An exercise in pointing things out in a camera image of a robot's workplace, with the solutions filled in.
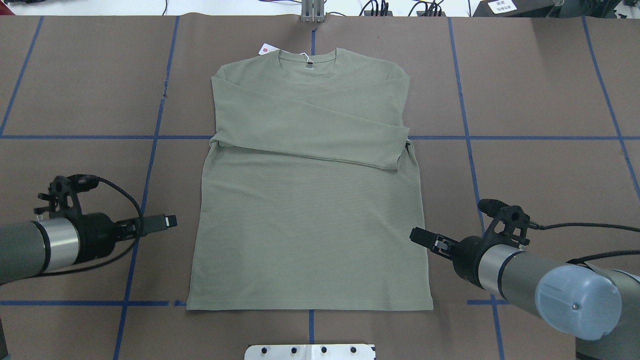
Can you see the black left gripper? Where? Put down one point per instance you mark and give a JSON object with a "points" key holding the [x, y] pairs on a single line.
{"points": [[96, 231]]}

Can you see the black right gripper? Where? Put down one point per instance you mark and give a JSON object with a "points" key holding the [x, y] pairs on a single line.
{"points": [[468, 254]]}

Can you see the olive green long-sleeve shirt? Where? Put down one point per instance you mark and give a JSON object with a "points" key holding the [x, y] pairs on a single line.
{"points": [[310, 189]]}

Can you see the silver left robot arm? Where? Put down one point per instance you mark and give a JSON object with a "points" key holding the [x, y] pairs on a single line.
{"points": [[44, 247]]}

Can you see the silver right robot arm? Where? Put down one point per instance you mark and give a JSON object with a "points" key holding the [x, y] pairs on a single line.
{"points": [[598, 307]]}

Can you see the white red garment hang tag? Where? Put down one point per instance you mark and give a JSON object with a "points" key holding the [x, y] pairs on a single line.
{"points": [[267, 48]]}

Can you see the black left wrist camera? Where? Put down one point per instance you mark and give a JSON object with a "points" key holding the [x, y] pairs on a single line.
{"points": [[62, 196]]}

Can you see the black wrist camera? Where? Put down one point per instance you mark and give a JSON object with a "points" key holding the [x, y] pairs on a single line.
{"points": [[62, 196], [509, 226]]}

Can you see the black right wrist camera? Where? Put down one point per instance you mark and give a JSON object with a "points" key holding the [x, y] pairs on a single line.
{"points": [[509, 226]]}

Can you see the white camera mast base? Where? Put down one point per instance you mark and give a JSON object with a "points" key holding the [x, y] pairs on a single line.
{"points": [[340, 351]]}

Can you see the aluminium frame post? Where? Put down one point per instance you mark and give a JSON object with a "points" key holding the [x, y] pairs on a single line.
{"points": [[313, 11]]}

